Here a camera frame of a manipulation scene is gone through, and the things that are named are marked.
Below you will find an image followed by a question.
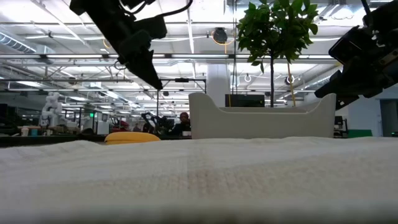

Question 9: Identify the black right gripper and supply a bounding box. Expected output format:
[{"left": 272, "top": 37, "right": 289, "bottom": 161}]
[{"left": 313, "top": 45, "right": 398, "bottom": 111}]

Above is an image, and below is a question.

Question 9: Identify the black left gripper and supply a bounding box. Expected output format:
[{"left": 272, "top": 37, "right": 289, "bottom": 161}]
[{"left": 117, "top": 29, "right": 164, "bottom": 91}]

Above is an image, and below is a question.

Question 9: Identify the yellow toy banana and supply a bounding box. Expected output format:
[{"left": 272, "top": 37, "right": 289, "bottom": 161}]
[{"left": 104, "top": 131, "right": 162, "bottom": 146}]

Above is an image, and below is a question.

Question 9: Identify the green board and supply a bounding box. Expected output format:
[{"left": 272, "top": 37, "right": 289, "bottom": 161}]
[{"left": 347, "top": 129, "right": 374, "bottom": 139}]

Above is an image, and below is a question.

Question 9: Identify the person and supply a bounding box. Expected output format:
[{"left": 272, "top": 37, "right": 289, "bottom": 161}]
[{"left": 169, "top": 111, "right": 192, "bottom": 137}]

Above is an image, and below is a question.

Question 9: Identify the white building pillar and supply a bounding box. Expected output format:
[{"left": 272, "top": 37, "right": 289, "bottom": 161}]
[{"left": 206, "top": 63, "right": 231, "bottom": 100}]

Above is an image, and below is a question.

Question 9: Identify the green leafy potted tree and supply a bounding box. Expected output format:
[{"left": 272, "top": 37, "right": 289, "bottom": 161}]
[{"left": 236, "top": 0, "right": 320, "bottom": 108}]

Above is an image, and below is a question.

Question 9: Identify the black monitor screen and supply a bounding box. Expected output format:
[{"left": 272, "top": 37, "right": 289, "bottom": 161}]
[{"left": 224, "top": 93, "right": 266, "bottom": 108}]

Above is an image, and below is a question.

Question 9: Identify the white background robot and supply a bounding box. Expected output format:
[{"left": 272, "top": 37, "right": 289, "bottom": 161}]
[{"left": 39, "top": 91, "right": 79, "bottom": 129}]

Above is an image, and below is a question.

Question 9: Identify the white checked cloth towel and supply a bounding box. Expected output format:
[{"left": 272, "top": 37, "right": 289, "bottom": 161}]
[{"left": 0, "top": 136, "right": 398, "bottom": 224}]

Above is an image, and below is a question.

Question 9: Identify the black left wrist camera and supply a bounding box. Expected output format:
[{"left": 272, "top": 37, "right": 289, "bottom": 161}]
[{"left": 136, "top": 14, "right": 169, "bottom": 40}]

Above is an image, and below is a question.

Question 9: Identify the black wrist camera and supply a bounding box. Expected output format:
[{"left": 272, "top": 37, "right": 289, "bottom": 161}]
[
  {"left": 328, "top": 26, "right": 374, "bottom": 65},
  {"left": 136, "top": 14, "right": 169, "bottom": 40}
]

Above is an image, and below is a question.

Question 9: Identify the black metal stand frame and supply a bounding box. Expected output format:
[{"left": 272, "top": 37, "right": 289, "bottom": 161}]
[{"left": 155, "top": 78, "right": 208, "bottom": 123}]

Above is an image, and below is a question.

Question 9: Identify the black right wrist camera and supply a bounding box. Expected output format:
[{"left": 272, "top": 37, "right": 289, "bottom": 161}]
[{"left": 328, "top": 26, "right": 374, "bottom": 65}]

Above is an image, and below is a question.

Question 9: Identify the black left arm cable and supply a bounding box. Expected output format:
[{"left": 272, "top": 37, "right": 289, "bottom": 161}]
[{"left": 119, "top": 0, "right": 194, "bottom": 19}]

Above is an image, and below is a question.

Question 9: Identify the black ceiling cable reel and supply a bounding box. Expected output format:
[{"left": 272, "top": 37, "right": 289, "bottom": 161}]
[{"left": 212, "top": 27, "right": 229, "bottom": 45}]

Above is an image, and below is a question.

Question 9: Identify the grey plastic bin with handles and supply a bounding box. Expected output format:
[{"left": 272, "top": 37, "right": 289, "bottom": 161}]
[{"left": 188, "top": 91, "right": 337, "bottom": 140}]

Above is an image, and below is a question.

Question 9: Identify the black table edge rail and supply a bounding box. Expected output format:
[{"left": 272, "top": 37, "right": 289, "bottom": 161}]
[{"left": 0, "top": 135, "right": 107, "bottom": 148}]

